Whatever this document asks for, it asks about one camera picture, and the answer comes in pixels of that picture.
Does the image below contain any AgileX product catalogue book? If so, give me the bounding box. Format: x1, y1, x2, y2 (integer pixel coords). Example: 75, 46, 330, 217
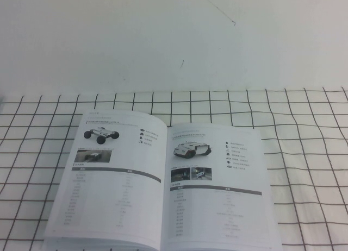
40, 110, 285, 251

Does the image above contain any white black-grid tablecloth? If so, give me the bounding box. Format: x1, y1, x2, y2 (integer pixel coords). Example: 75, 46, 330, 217
0, 86, 348, 251

